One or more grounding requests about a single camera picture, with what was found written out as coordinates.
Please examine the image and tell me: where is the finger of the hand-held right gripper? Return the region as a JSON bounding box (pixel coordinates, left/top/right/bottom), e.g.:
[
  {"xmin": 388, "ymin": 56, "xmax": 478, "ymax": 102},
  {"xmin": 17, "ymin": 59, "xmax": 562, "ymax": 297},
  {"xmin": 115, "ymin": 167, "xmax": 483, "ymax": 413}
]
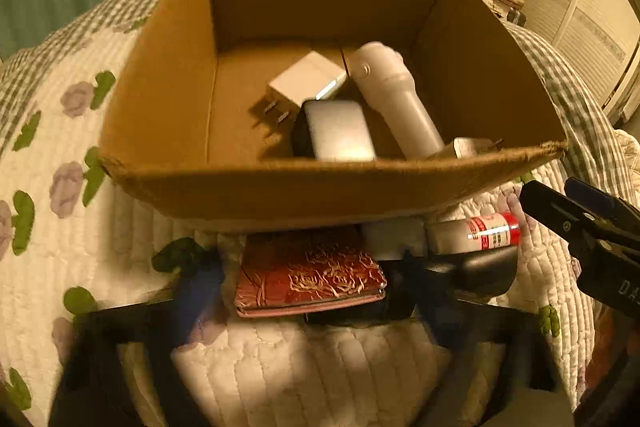
[
  {"xmin": 519, "ymin": 179, "xmax": 601, "ymax": 258},
  {"xmin": 565, "ymin": 177, "xmax": 640, "ymax": 253}
]

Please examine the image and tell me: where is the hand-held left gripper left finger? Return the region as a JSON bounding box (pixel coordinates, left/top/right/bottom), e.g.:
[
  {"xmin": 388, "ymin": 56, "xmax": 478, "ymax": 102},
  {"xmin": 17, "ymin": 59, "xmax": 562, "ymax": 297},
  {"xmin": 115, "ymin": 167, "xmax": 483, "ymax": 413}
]
[{"xmin": 47, "ymin": 247, "xmax": 228, "ymax": 427}]

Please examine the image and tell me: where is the white wardrobe door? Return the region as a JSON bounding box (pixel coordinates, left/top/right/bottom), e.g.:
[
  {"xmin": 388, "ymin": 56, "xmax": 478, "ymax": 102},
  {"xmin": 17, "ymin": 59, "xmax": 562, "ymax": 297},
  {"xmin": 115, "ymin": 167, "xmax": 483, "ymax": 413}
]
[{"xmin": 517, "ymin": 0, "xmax": 640, "ymax": 118}]

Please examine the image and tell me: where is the brown cardboard box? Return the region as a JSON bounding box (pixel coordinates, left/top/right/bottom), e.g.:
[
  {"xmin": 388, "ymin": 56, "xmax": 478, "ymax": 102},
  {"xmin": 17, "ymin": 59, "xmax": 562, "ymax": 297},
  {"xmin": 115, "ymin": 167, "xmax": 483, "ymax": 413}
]
[{"xmin": 98, "ymin": 0, "xmax": 570, "ymax": 234}]

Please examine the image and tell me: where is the white cylindrical bottle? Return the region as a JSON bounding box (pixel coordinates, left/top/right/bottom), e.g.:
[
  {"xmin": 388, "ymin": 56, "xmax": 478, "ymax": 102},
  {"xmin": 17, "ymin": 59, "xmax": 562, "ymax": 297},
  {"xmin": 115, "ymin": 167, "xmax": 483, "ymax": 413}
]
[{"xmin": 347, "ymin": 41, "xmax": 446, "ymax": 158}]

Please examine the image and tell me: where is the black glossy case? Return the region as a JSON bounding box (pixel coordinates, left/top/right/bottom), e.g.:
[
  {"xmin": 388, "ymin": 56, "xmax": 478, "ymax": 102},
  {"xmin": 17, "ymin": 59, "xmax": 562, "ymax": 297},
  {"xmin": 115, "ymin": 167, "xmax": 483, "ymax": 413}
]
[{"xmin": 390, "ymin": 247, "xmax": 518, "ymax": 303}]

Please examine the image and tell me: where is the white bottle with red label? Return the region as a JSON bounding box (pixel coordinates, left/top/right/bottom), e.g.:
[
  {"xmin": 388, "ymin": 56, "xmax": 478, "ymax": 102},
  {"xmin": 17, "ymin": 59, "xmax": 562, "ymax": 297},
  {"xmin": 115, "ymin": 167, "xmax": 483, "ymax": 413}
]
[{"xmin": 426, "ymin": 212, "xmax": 522, "ymax": 257}]

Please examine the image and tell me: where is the small white plug adapter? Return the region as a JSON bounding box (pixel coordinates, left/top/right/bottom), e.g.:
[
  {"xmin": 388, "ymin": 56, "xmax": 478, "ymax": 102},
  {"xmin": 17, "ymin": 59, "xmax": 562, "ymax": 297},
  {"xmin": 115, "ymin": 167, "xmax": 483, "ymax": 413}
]
[{"xmin": 452, "ymin": 137, "xmax": 503, "ymax": 159}]

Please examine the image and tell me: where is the white floral quilt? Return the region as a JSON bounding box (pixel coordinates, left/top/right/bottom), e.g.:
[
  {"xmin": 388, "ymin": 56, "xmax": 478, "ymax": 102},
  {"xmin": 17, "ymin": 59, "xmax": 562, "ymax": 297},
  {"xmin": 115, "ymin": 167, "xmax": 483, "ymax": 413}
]
[{"xmin": 0, "ymin": 27, "xmax": 606, "ymax": 427}]

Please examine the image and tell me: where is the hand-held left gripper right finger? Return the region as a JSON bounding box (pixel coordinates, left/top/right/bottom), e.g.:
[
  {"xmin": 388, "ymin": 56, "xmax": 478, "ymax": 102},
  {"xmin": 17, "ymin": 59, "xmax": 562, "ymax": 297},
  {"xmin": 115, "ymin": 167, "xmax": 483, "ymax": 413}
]
[{"xmin": 397, "ymin": 259, "xmax": 578, "ymax": 427}]

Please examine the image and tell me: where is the red embossed wallet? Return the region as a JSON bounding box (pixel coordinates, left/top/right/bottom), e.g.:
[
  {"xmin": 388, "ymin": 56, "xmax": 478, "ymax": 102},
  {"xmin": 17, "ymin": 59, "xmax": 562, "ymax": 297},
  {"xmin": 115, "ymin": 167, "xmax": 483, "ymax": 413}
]
[{"xmin": 234, "ymin": 227, "xmax": 388, "ymax": 319}]

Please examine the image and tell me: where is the white plug charger block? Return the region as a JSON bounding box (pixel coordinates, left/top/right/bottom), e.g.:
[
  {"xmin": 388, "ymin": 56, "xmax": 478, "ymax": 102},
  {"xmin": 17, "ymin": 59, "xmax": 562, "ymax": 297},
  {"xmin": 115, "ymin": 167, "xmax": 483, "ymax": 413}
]
[{"xmin": 255, "ymin": 51, "xmax": 348, "ymax": 132}]

